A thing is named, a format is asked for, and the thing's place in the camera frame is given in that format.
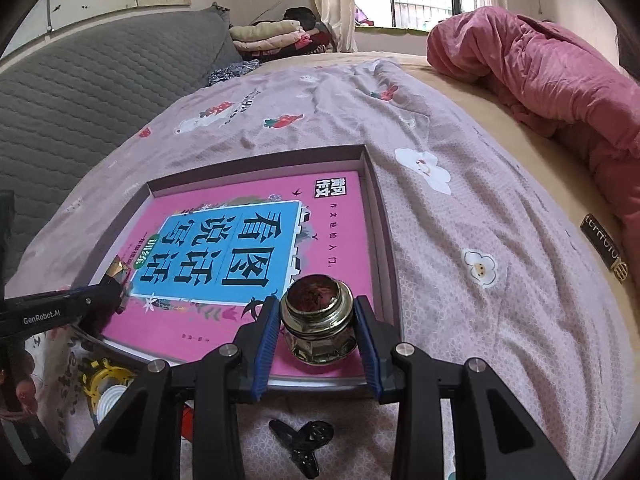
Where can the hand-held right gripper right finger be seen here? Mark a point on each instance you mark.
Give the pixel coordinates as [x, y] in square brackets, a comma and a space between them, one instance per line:
[369, 350]

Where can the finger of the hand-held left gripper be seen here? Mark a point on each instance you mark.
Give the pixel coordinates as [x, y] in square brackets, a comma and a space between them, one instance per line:
[102, 291]
[102, 321]

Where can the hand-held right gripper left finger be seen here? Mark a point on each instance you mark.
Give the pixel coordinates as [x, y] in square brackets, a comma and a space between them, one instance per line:
[262, 347]

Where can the yellow toy watch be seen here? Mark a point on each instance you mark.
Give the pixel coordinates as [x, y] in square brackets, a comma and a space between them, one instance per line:
[107, 372]

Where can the small glass jar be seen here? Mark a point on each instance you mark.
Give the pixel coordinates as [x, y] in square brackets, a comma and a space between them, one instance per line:
[317, 332]

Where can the white plastic cap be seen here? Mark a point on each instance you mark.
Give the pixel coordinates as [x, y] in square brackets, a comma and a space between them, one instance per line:
[112, 401]

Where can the grey cardboard box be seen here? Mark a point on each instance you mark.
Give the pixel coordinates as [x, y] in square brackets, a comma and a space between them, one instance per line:
[381, 240]

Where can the pink book with blue title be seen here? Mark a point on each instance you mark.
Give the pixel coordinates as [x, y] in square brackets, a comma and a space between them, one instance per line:
[332, 240]

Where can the grey quilted headboard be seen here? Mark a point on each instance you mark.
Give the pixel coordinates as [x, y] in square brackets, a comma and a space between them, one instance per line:
[100, 100]

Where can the beige bed sheet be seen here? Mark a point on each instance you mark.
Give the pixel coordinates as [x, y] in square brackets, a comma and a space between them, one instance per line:
[540, 170]

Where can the dark floral cloth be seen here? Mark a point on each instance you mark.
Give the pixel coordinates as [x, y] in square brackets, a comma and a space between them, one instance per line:
[232, 71]

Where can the beige folded blanket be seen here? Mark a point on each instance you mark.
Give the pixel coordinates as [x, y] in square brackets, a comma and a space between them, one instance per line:
[262, 35]

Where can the pink quilt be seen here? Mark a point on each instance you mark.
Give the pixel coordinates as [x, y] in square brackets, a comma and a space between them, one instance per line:
[540, 70]

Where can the black garment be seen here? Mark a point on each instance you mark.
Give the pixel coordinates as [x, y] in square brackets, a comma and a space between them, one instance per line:
[300, 17]

